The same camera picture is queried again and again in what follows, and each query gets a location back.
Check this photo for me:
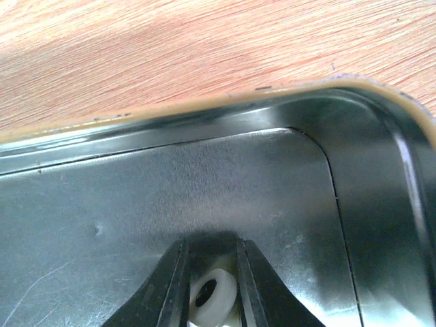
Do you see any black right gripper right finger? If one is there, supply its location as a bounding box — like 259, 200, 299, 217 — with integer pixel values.
236, 239, 324, 326

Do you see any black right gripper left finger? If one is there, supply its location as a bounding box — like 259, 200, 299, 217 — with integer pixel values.
103, 240, 189, 326

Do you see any white chess piece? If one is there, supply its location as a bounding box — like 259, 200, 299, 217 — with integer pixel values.
188, 267, 242, 326

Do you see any gold-rimmed metal tin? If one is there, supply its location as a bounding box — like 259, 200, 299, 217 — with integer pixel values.
1, 75, 435, 326

